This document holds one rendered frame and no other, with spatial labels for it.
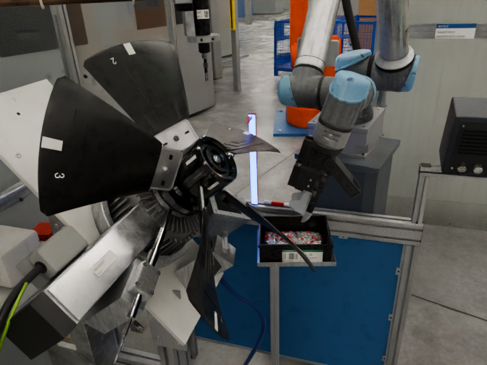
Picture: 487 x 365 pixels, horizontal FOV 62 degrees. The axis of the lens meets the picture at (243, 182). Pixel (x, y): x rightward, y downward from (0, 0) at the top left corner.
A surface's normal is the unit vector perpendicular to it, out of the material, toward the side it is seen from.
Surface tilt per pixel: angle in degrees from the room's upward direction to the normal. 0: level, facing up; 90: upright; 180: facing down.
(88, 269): 50
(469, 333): 0
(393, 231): 90
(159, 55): 43
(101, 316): 102
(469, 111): 15
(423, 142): 90
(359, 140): 90
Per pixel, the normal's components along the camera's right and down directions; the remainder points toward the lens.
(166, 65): 0.32, -0.40
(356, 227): -0.30, 0.43
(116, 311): -0.11, 0.62
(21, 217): 0.96, 0.10
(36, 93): 0.71, -0.50
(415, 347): -0.04, -0.90
